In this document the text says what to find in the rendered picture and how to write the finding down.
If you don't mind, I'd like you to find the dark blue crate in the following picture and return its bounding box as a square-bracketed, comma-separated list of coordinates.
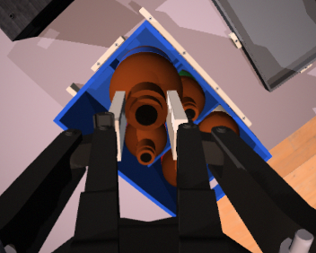
[53, 20, 273, 216]

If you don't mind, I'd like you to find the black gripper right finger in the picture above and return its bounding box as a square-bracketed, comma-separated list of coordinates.
[166, 91, 316, 253]

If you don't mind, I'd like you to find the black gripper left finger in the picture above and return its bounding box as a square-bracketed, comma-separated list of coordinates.
[0, 91, 127, 253]

